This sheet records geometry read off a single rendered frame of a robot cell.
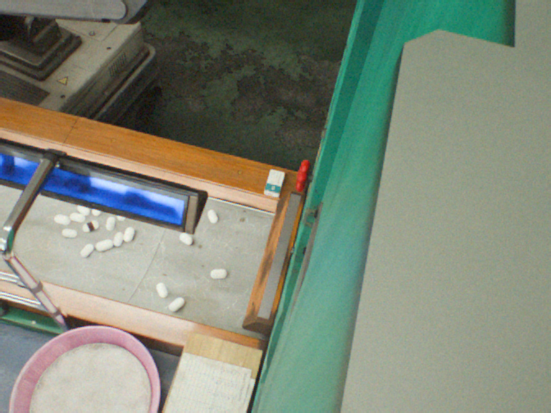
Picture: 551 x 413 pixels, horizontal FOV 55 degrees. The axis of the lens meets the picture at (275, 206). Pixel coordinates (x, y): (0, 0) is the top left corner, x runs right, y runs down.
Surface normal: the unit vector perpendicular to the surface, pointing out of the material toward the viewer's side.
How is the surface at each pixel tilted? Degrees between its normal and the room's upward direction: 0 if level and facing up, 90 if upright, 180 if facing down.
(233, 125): 0
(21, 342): 0
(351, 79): 90
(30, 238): 0
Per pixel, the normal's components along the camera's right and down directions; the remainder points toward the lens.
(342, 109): -0.24, 0.83
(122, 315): 0.08, -0.51
